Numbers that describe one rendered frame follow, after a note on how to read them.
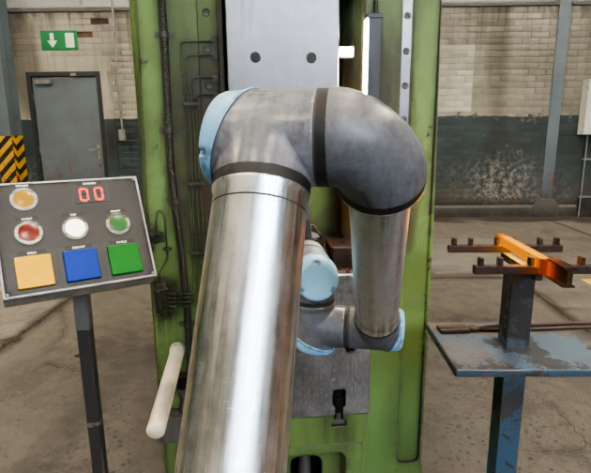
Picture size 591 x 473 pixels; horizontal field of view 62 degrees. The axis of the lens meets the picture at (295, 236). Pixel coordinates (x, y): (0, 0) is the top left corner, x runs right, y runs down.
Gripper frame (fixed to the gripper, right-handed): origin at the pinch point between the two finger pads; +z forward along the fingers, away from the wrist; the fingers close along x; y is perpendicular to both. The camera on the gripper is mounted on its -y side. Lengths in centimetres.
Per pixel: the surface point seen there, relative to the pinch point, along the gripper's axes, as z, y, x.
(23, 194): -9, -12, -66
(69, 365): 140, 109, -116
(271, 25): 8, -53, -6
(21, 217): -12, -7, -66
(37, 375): 129, 109, -129
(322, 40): 8, -50, 7
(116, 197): -0.6, -9.8, -46.9
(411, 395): 21, 66, 43
